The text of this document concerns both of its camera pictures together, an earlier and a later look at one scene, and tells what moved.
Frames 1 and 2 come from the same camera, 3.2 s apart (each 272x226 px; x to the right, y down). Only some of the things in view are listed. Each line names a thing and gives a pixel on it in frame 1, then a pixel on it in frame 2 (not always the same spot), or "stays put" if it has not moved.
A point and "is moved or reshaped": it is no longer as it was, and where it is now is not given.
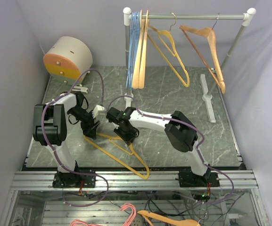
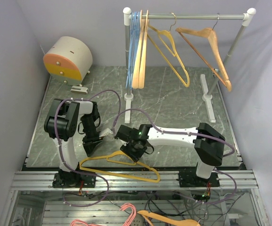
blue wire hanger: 135,22 stays put
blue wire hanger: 135,18 stays put
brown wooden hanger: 210,33 is moved or reshaped
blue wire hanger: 135,38 stays put
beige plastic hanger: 136,68 stays put
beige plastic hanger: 143,68 stays put
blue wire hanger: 134,38 stays put
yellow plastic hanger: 127,165 -> 120,157
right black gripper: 128,139 -> 134,156
